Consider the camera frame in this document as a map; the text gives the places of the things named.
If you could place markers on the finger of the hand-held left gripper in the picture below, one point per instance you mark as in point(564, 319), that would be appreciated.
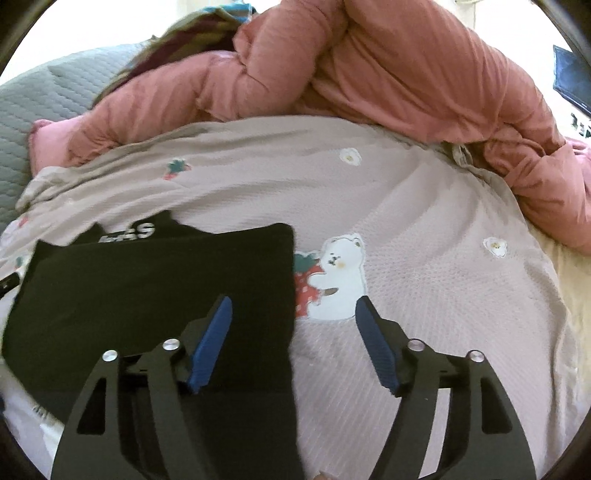
point(9, 282)

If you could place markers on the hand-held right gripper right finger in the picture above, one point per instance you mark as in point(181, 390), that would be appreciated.
point(376, 344)

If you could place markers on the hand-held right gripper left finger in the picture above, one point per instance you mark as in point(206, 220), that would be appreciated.
point(210, 344)

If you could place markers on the black shirt with orange cuffs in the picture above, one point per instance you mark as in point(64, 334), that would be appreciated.
point(161, 286)

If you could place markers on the beige strawberry bear printed blanket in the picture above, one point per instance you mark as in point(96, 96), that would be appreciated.
point(415, 194)

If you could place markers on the grey quilted bed cover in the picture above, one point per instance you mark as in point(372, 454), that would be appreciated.
point(51, 106)

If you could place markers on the pink comforter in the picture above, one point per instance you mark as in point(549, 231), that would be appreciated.
point(369, 60)

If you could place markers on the teal and dark patterned cloth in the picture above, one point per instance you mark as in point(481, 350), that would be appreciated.
point(194, 32)

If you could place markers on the dark blue flat object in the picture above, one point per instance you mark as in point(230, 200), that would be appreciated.
point(572, 78)

